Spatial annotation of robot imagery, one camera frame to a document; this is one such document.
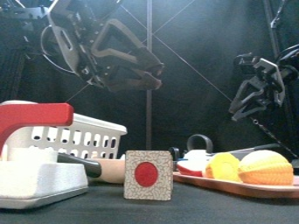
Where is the large yellow toy corn piece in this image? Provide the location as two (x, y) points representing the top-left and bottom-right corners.
(238, 149), (295, 186)

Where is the white plastic slotted basket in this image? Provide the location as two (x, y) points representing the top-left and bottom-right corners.
(31, 113), (128, 160)

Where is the red white toy apple slice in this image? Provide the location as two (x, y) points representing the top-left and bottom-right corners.
(175, 159), (211, 178)

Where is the brown wooden tray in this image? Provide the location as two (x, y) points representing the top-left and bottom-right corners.
(172, 171), (299, 200)

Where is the beige wooden bowl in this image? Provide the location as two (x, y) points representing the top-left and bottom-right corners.
(88, 157), (127, 185)

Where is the patterned block red circle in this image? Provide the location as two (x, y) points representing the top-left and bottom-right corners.
(123, 150), (174, 201)

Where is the vertical metal frame pole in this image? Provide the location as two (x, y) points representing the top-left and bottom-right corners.
(144, 0), (155, 151)

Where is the grey toy knife black handle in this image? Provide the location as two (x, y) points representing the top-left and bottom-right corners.
(228, 143), (283, 162)

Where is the white kettle black handle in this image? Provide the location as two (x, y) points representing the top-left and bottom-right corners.
(182, 134), (216, 162)

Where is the black utensil handle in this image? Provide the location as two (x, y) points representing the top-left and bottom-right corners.
(58, 152), (103, 179)

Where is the white toy press red handle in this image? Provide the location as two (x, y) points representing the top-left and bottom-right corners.
(0, 100), (90, 210)

